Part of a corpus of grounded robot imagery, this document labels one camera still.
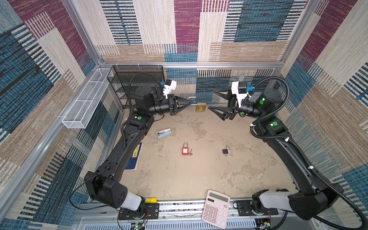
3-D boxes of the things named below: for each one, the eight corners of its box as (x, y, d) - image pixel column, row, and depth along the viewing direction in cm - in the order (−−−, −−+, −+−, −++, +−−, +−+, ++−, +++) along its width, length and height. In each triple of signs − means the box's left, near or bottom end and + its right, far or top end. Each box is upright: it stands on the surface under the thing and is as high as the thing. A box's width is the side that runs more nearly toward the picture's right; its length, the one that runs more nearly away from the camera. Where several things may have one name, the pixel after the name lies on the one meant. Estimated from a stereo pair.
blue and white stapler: (158, 138, 103) (157, 136, 101) (156, 134, 106) (155, 132, 103) (172, 134, 106) (171, 131, 104) (170, 129, 108) (169, 127, 106)
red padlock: (182, 155, 95) (182, 154, 94) (182, 143, 101) (182, 142, 99) (189, 155, 95) (189, 153, 94) (188, 143, 101) (188, 142, 99)
